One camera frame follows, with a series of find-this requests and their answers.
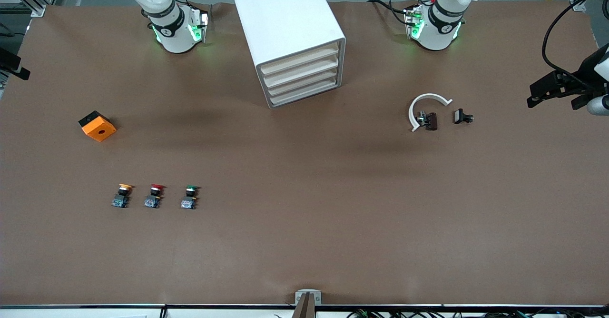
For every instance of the orange box with hole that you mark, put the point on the orange box with hole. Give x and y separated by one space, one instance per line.
100 130

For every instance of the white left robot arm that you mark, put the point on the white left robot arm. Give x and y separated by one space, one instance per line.
435 32

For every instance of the brown paper table cover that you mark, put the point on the brown paper table cover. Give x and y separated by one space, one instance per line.
304 213

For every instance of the white table edge rail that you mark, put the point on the white table edge rail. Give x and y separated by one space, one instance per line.
71 312

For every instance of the small black clip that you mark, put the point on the small black clip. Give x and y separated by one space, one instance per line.
459 116

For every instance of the grey camera pole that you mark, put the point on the grey camera pole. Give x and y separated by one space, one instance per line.
304 308

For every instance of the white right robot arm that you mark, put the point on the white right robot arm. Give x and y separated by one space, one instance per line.
173 34

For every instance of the green push button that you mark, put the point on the green push button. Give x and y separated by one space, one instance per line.
189 199

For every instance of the small brown metal component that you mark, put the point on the small brown metal component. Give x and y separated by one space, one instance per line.
432 121

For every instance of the grey metal bracket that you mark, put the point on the grey metal bracket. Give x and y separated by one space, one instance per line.
299 298

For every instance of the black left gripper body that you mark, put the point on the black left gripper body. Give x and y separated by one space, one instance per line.
574 82

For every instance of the yellow push button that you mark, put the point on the yellow push button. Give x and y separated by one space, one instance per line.
122 198

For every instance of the red push button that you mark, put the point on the red push button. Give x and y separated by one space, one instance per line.
153 198

